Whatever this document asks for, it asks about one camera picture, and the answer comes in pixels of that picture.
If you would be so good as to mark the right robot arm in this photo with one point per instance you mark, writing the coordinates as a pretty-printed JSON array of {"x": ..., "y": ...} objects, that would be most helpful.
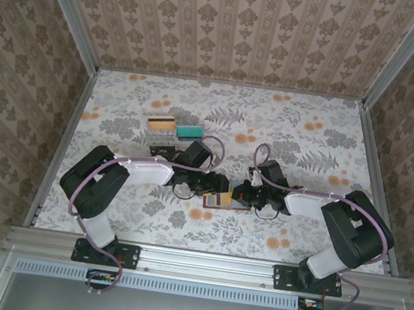
[{"x": 300, "y": 204}]

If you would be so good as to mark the teal credit card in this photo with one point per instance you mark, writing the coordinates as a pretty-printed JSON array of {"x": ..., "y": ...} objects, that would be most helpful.
[{"x": 189, "y": 132}]

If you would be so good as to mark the aluminium side rail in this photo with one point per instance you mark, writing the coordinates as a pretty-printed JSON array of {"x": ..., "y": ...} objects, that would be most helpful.
[
  {"x": 59, "y": 149},
  {"x": 380, "y": 187}
]

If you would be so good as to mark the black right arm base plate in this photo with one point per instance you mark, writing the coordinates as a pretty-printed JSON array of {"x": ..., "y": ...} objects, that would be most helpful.
[{"x": 286, "y": 278}]

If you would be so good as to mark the brown leather card holder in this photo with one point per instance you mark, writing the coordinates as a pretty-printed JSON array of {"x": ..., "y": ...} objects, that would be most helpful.
[{"x": 240, "y": 204}]

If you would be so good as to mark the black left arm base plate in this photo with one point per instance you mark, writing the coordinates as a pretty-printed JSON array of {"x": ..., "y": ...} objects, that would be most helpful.
[{"x": 127, "y": 255}]

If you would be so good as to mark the clear plastic card stand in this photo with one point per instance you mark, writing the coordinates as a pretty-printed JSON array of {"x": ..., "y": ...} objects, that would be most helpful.
[{"x": 163, "y": 139}]

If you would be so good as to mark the aluminium corner post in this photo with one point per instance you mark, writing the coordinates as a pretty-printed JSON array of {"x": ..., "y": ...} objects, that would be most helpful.
[
  {"x": 402, "y": 55},
  {"x": 65, "y": 8}
]

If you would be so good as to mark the aluminium front rail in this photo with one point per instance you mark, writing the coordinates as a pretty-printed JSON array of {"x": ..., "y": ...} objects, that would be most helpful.
[{"x": 207, "y": 265}]

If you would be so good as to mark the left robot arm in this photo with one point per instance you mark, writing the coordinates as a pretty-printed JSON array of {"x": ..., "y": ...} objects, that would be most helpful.
[{"x": 150, "y": 172}]

